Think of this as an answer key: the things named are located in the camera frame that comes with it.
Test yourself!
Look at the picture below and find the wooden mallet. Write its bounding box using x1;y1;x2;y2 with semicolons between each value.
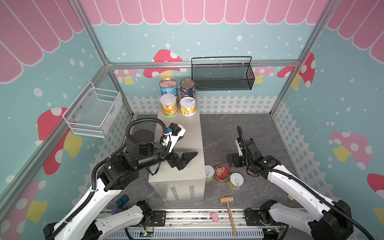
220;197;238;238

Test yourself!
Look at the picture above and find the blue chicken noodle soup can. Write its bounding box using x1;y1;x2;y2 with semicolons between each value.
159;78;179;102

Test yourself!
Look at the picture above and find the red lid flat tin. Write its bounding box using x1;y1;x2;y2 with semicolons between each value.
214;165;231;183

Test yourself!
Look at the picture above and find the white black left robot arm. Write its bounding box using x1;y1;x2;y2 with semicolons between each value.
44;118;198;240

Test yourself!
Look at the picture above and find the white lid small can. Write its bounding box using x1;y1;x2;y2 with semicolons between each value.
180;97;196;117

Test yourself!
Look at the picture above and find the dark chopped tomatoes can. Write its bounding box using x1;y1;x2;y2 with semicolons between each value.
180;79;196;99

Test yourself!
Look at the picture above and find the teal small block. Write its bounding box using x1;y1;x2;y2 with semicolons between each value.
116;195;130;208

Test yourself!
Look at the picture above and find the yellow can silver lid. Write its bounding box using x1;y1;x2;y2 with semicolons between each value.
229;173;244;190

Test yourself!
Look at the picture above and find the white wire mesh basket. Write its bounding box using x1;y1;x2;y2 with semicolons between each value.
63;82;123;138

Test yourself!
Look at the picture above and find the green yellow white lid can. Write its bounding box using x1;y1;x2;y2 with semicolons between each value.
160;94;178;117

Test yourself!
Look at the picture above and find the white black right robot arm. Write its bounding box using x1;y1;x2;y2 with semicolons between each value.
228;126;373;240

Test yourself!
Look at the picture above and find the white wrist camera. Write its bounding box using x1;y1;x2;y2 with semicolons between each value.
161;123;186;153
235;138;243;157

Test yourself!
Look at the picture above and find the grey metal cabinet counter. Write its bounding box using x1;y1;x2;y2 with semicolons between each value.
147;112;207;205

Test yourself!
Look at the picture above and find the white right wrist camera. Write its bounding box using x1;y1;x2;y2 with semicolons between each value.
235;138;243;157

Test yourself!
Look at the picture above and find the black wire mesh basket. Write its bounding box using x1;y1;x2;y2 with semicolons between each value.
191;56;256;92

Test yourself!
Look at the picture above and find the pink eraser blob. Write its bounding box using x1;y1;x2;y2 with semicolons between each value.
211;212;220;223

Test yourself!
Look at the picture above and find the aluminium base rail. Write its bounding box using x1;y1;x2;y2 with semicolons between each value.
104;206;331;240

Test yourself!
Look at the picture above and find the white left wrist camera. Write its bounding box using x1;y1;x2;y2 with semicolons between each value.
161;123;186;153

